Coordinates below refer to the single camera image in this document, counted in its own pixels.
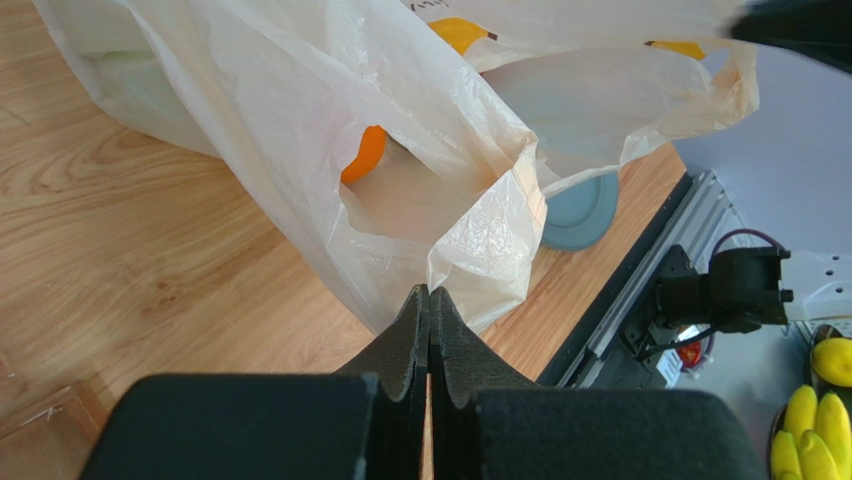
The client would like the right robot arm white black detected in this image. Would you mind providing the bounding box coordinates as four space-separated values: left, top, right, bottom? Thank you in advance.
649 1 851 333

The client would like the brown wooden divider tray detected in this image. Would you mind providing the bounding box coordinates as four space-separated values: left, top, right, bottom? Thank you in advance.
1 358 108 479

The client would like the translucent plastic bag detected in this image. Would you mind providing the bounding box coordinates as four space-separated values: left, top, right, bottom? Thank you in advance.
36 1 760 332

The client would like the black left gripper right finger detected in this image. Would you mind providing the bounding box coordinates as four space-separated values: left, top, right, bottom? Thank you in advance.
429 288 765 479

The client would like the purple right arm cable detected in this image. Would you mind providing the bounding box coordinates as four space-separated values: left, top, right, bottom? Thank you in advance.
708 228 788 261

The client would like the background fruit bowl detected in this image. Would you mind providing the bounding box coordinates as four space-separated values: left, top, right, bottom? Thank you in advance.
768 325 851 479

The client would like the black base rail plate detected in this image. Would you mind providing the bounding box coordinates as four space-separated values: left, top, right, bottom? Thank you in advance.
537 171 742 389

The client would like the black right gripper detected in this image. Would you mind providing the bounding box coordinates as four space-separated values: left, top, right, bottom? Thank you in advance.
728 0 851 74

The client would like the orange fake fruit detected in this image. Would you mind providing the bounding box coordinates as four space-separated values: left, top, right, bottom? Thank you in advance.
340 125 387 184

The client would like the grey round plate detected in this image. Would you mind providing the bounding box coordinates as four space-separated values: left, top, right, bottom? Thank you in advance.
541 172 619 251

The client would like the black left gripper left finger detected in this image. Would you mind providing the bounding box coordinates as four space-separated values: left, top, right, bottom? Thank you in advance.
81 287 429 479

